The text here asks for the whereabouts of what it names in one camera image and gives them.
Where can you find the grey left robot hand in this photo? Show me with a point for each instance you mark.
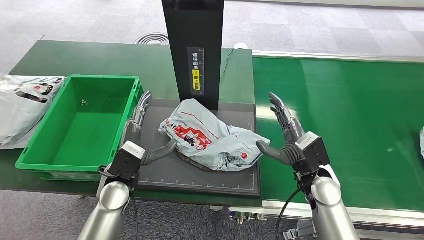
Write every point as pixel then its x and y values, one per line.
pixel 159 150

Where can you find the metal conveyor connector bracket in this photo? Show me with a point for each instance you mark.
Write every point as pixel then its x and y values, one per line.
pixel 245 217

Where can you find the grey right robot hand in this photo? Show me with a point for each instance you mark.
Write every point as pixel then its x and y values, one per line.
pixel 290 132

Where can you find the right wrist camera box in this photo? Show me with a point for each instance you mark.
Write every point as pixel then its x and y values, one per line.
pixel 313 150

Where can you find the black scanner base plate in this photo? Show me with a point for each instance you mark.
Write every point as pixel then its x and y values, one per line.
pixel 172 177

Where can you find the grey poly mailer QR labels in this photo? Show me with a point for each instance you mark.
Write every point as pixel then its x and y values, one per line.
pixel 422 140

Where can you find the black yellow column label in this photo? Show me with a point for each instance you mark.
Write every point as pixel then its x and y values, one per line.
pixel 196 76

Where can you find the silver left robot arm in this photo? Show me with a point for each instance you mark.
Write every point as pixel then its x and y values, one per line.
pixel 109 208

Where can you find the white round cap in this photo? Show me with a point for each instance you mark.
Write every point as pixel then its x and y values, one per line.
pixel 241 46

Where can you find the round metal floor outlet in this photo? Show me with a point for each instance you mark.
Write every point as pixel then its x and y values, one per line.
pixel 152 39

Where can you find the grey red-print poly mailer package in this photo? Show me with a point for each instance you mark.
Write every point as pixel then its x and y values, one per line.
pixel 205 139

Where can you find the grey poly mailer black print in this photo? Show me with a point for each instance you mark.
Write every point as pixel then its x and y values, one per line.
pixel 20 112

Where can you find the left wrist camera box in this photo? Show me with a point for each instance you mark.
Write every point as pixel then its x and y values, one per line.
pixel 127 159

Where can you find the silver conveyor support bracket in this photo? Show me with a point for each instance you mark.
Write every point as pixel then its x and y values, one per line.
pixel 298 233

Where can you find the green plastic crate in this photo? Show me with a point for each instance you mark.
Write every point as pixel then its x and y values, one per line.
pixel 79 132

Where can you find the black scanner column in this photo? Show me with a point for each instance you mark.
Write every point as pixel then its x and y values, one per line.
pixel 195 30

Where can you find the silver conveyor side rail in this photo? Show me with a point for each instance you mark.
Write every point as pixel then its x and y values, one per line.
pixel 331 55
pixel 271 207

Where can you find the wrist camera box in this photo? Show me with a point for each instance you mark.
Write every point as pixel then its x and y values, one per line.
pixel 127 159
pixel 313 150

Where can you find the green conveyor belt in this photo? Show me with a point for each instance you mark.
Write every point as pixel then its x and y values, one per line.
pixel 348 99

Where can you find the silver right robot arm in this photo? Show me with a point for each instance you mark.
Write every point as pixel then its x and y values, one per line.
pixel 331 212

